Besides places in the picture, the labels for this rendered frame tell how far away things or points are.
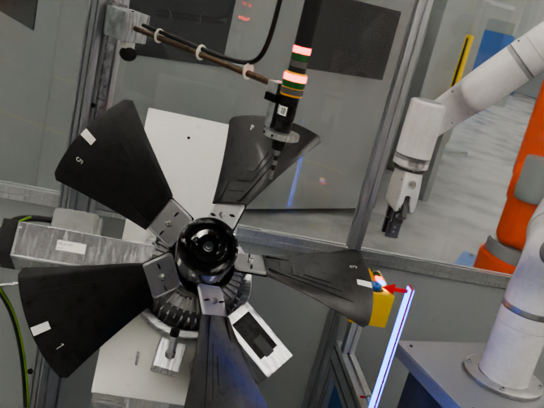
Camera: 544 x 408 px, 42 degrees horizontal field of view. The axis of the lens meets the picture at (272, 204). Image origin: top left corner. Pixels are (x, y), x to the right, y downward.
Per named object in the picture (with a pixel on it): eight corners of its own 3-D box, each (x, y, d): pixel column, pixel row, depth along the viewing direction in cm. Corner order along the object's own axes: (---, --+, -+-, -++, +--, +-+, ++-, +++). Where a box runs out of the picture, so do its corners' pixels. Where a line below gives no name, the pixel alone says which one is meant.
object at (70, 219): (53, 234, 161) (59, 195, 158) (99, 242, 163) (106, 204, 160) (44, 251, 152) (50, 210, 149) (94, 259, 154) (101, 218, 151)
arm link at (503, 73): (511, 44, 165) (403, 119, 177) (509, 44, 151) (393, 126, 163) (533, 75, 165) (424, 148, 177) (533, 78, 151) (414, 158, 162)
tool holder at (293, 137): (248, 128, 138) (260, 78, 135) (275, 129, 142) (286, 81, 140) (278, 142, 132) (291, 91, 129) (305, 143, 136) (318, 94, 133)
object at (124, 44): (114, 57, 176) (117, 38, 175) (128, 59, 179) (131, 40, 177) (125, 62, 173) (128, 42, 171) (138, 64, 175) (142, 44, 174)
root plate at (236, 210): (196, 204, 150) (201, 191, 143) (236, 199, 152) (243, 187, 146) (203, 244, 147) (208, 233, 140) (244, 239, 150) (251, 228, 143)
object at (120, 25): (99, 35, 178) (105, 1, 176) (124, 38, 183) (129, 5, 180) (120, 44, 171) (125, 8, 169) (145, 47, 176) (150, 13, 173)
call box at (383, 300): (333, 298, 191) (344, 262, 188) (369, 304, 193) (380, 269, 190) (346, 327, 176) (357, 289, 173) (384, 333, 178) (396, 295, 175)
